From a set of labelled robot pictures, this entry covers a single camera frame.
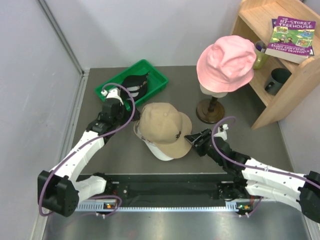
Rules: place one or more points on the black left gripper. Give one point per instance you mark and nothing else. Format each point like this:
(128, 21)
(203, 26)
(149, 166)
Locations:
(128, 114)

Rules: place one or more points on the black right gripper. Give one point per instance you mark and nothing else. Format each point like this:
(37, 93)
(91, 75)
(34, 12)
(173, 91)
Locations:
(195, 139)

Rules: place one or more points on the black cap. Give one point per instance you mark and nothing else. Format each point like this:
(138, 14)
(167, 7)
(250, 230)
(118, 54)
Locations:
(137, 85)

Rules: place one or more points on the white baseball cap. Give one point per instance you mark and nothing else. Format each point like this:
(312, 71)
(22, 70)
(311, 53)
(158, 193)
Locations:
(152, 147)

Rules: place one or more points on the pink bucket hat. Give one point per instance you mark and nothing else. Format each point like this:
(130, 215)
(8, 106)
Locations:
(226, 65)

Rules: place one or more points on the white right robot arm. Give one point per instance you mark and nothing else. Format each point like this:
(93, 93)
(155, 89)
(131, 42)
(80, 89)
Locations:
(254, 178)

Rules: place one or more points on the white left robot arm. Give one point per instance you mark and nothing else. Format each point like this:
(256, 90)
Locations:
(59, 190)

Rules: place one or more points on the green plastic tray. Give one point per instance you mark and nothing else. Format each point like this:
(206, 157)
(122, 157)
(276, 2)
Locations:
(156, 80)

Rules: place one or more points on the dark green mug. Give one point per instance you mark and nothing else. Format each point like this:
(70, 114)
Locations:
(276, 80)

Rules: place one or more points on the light green cup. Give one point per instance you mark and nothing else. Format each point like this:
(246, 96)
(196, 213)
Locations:
(261, 56)

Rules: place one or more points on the purple treehouse book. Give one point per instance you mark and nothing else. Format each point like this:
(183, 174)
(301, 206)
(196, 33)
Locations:
(291, 39)

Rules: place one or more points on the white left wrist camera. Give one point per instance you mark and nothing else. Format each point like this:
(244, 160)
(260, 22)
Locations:
(113, 93)

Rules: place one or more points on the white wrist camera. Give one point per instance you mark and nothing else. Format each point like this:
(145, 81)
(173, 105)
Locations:
(113, 93)
(222, 132)

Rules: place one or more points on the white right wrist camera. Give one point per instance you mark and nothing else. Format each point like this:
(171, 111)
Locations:
(222, 132)

